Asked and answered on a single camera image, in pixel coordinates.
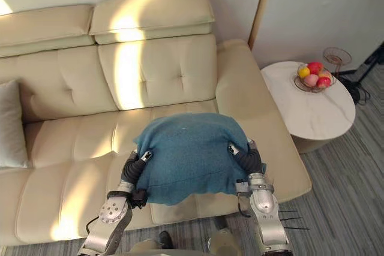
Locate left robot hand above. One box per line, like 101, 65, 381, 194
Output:
121, 149, 154, 185

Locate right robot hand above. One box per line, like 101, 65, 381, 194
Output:
227, 138, 267, 176

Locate teal blue fuzzy cushion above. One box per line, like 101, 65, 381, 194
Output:
133, 112, 268, 207

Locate cream leather sofa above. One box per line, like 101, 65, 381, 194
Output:
0, 0, 313, 248

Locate white marble oval side table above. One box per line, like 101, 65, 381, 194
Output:
260, 61, 357, 155

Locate robot left leg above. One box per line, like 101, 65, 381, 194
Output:
131, 230, 174, 256

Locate robot leg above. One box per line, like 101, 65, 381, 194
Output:
131, 230, 174, 256
208, 216, 242, 256

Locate robot right leg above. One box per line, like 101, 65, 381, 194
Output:
208, 216, 242, 256

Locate light grey cushion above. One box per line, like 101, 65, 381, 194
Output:
0, 79, 30, 169

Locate black tripod stand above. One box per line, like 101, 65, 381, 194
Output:
338, 53, 384, 104

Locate wide cream sofa headrest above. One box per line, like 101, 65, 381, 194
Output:
0, 4, 95, 58
89, 0, 216, 46

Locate black cable ties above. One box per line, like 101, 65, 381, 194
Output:
278, 207, 311, 231

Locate wire fruit basket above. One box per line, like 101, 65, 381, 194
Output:
293, 61, 335, 94

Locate black floor cable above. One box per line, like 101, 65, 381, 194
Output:
349, 83, 372, 106

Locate wooden wall trim strip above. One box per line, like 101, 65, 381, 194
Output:
248, 0, 278, 50

